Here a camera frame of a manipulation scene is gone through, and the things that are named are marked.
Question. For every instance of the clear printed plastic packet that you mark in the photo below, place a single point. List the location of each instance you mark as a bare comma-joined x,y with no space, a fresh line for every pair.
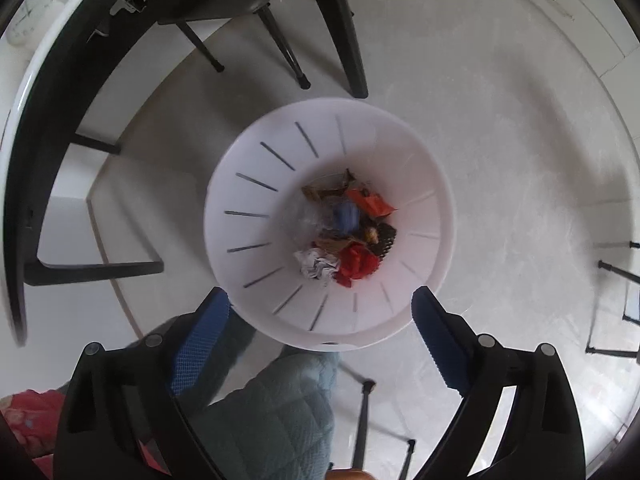
305,219

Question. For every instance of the printed paper ball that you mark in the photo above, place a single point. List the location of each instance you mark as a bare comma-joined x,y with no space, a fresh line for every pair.
316,264

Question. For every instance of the black table frame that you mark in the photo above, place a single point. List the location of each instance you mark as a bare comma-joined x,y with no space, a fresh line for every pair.
69,73

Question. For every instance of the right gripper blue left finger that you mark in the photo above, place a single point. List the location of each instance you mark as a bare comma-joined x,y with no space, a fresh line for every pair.
206,324

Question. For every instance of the red paper ball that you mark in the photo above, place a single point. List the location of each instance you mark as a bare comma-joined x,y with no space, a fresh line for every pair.
355,262

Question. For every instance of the black foam mesh net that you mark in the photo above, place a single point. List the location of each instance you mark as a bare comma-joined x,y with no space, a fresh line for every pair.
380,239

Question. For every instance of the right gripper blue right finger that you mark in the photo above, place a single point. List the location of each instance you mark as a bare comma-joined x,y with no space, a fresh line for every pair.
440,333

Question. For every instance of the white cabinet unit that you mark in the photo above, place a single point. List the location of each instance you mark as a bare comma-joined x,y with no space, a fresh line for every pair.
600,32

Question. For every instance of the red plastic bag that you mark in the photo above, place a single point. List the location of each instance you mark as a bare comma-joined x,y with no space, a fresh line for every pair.
372,204

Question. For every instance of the white plastic trash bin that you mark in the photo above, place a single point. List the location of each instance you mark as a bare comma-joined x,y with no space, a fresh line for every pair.
275,210

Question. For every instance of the white round wall clock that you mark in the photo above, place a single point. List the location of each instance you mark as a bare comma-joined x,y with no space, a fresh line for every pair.
32,21

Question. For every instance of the red patterned sleeve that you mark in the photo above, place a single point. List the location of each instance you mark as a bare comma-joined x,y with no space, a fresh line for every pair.
48,435

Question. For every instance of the brown paper wrapper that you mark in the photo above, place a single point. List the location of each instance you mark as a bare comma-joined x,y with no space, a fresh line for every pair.
331,185

